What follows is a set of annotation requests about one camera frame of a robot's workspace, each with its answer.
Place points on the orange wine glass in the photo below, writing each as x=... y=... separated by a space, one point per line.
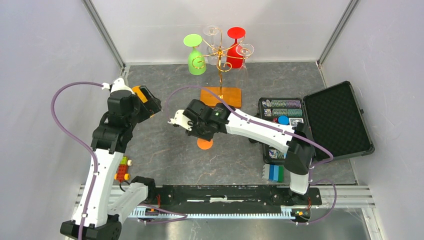
x=204 y=144

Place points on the toy brick car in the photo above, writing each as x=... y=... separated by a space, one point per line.
x=122 y=173

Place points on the blue green brick stack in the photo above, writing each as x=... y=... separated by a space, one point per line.
x=273 y=173

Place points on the blue round chip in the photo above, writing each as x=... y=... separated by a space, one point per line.
x=283 y=120

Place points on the blue playing card deck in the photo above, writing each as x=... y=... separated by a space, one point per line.
x=294 y=121

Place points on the clear flute glass right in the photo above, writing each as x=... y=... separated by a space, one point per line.
x=242 y=76

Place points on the yellow wine glass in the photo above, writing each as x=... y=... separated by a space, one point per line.
x=148 y=105

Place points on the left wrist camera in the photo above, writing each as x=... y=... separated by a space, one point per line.
x=118 y=84

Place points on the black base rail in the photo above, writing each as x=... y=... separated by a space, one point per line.
x=230 y=199

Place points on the black poker chip case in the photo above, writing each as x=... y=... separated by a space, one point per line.
x=333 y=115

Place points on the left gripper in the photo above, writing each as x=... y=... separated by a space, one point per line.
x=150 y=107

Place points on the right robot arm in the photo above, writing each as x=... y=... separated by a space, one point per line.
x=293 y=141

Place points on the red wine glass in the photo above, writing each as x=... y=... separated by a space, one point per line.
x=233 y=58

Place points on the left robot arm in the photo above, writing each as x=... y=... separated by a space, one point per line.
x=95 y=218

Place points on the clear glass back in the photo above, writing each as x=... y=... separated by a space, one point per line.
x=212 y=33

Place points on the green wine glass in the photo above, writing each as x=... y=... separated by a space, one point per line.
x=195 y=60

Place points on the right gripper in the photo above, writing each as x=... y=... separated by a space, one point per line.
x=208 y=137

